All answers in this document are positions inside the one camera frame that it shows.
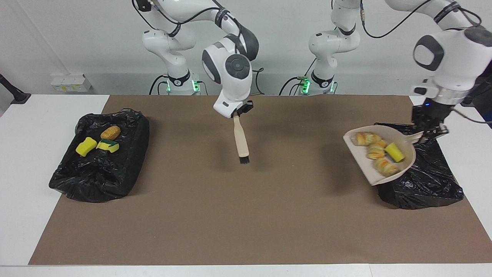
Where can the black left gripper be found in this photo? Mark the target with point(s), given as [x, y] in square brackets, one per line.
[429, 113]

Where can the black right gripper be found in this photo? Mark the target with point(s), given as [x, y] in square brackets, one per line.
[246, 107]

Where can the beige hand brush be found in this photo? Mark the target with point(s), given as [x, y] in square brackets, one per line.
[241, 140]

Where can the yellow sponge piece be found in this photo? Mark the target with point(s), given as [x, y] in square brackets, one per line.
[107, 146]
[395, 152]
[86, 146]

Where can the striped croissant piece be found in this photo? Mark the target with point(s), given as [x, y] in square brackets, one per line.
[376, 150]
[385, 167]

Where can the pale bread piece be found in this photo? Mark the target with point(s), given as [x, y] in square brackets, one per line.
[367, 138]

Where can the beige plastic dustpan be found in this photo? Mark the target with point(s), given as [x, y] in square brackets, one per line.
[359, 152]

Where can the brown bread roll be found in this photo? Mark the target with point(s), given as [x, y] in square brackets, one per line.
[110, 132]

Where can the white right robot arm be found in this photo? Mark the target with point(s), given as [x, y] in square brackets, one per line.
[230, 69]

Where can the black trash bag bin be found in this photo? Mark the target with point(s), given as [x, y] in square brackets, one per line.
[100, 177]
[426, 184]

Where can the brown table mat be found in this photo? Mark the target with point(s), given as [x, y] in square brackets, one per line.
[230, 231]

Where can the white power strip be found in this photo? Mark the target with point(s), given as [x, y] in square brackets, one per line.
[69, 84]

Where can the black camera stand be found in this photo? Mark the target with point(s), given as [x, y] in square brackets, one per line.
[19, 98]

